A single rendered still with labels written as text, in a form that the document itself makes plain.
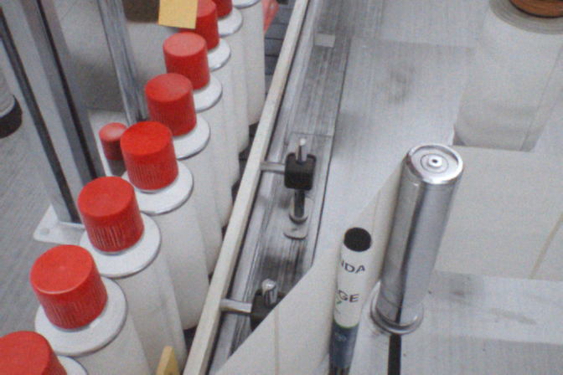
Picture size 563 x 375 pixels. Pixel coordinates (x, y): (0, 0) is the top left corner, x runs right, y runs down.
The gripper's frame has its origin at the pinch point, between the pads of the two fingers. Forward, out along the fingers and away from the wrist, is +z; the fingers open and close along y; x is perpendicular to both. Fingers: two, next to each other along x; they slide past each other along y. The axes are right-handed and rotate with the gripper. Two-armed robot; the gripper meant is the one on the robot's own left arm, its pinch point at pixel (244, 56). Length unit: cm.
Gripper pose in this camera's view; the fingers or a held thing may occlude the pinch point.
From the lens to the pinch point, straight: 71.2
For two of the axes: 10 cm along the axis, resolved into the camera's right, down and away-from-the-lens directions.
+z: -1.0, 9.9, 1.3
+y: 9.9, 1.2, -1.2
